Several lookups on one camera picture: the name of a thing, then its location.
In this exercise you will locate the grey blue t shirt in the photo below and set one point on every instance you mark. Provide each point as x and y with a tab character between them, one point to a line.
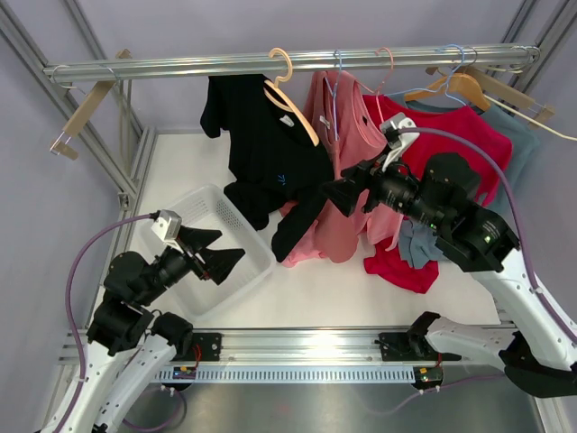
508	142

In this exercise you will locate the white slotted cable duct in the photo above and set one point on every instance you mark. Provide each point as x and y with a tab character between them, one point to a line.
287	374

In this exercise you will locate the light blue wire hanger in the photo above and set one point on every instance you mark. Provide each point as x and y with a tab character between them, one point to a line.
331	121

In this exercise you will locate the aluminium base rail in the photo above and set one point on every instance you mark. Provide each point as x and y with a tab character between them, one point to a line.
365	345

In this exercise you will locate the left wooden clip hanger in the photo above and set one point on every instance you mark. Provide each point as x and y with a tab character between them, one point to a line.
82	115

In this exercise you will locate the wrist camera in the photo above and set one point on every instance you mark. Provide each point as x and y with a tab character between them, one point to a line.
398	139
166	226

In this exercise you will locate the black t shirt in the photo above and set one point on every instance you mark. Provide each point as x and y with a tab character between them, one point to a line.
271	156

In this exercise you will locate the dusty pink t shirt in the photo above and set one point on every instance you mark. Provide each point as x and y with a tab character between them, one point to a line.
331	235

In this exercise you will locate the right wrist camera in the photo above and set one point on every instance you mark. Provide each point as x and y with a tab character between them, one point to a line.
398	139

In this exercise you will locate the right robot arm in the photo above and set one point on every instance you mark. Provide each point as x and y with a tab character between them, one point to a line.
537	356

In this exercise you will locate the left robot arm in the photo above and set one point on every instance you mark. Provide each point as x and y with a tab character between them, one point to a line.
126	343

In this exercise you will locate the light pink t shirt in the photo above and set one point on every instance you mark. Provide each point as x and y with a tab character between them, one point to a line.
359	139

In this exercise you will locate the metal hanging rail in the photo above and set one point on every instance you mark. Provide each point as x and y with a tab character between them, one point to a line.
296	61

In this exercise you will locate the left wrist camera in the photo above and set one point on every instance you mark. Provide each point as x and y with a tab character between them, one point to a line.
166	226

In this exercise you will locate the beige plastic hanger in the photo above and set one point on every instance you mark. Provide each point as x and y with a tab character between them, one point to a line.
281	100

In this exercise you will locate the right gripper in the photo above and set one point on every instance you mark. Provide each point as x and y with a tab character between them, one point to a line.
344	193

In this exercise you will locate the wooden clip hanger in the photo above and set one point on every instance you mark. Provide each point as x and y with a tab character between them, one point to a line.
511	100
82	115

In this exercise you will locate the blue wire hanger right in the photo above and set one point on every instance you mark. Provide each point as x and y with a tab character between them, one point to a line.
454	67

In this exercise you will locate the right wooden clip hanger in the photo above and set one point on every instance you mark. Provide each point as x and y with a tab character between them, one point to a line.
511	100

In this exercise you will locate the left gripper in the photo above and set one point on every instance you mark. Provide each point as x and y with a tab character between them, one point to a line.
218	262

